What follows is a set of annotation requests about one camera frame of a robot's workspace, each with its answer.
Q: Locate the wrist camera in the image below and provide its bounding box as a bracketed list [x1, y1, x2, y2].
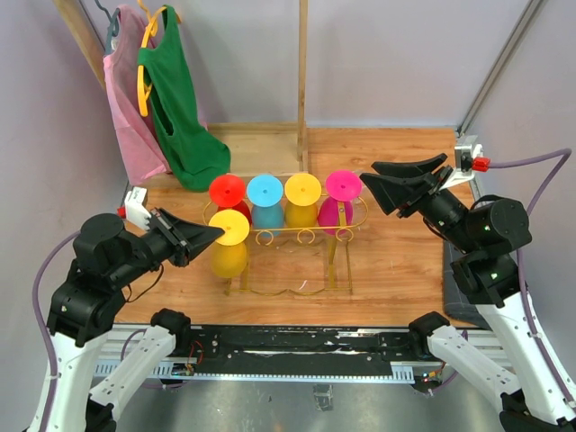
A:
[441, 135, 491, 190]
[117, 186, 151, 230]

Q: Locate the clear plastic wine glass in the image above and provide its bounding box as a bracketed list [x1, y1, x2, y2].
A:
[354, 170, 368, 181]

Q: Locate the red plastic wine glass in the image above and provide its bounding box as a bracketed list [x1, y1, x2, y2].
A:
[208, 174, 252, 224]

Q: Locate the pink shirt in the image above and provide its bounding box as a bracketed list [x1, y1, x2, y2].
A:
[103, 4, 170, 185]

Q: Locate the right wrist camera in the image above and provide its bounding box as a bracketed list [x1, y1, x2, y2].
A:
[441, 135, 491, 190]

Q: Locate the yellow clothes hanger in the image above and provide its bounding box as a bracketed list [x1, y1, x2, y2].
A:
[136, 4, 188, 120]

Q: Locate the wooden clothes rack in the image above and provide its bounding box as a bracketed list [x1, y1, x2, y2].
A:
[54, 1, 309, 180]

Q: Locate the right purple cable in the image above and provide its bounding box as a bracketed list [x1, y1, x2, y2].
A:
[488, 148, 573, 406]

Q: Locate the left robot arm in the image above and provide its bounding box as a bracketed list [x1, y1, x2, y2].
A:
[29, 209, 224, 431]

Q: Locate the yellow wine glass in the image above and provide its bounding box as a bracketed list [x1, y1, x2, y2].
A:
[209, 209, 250, 278]
[284, 173, 322, 228]

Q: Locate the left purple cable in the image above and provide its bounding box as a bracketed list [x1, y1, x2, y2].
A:
[31, 231, 82, 432]

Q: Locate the black mounting base rail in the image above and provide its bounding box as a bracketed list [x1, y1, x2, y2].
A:
[173, 325, 441, 379]

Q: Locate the grey clothes hanger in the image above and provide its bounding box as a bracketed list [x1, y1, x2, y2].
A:
[94, 0, 121, 55]

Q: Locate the blue plastic wine glass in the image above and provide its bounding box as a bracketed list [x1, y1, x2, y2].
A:
[247, 175, 284, 230]

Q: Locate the grey checked cloth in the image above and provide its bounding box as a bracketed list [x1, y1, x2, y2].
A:
[442, 238, 490, 325]

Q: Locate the purple cable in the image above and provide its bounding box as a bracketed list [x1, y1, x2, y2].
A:
[488, 148, 573, 406]
[31, 231, 82, 432]

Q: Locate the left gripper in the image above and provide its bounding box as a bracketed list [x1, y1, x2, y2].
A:
[112, 204, 226, 284]

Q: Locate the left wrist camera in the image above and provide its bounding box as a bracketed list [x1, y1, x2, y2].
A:
[117, 186, 151, 230]

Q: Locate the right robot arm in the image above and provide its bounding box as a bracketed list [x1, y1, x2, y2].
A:
[360, 155, 575, 431]

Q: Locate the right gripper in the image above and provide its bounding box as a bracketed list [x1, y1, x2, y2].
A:
[359, 151, 477, 251]

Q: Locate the gold wire glass rack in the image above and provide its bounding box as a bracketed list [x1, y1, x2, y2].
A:
[211, 197, 368, 297]

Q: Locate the magenta plastic wine glass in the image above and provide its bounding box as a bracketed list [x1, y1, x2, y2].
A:
[318, 170, 362, 236]

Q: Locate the green tank top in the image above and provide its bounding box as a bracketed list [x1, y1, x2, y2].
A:
[136, 4, 232, 194]

